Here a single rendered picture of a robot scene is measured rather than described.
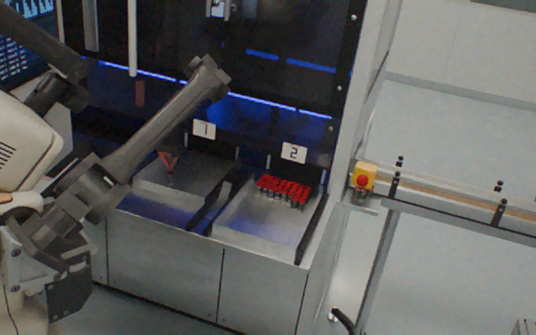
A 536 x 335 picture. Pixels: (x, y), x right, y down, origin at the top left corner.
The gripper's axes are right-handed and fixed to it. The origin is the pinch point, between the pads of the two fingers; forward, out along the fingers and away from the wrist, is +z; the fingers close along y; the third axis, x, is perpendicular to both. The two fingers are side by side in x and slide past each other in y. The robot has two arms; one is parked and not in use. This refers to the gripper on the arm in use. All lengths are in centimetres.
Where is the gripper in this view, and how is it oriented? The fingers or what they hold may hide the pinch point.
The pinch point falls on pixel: (169, 167)
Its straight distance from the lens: 164.1
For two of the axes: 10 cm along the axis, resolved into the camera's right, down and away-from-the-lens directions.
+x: -9.9, -1.4, -0.2
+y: 0.4, -4.7, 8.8
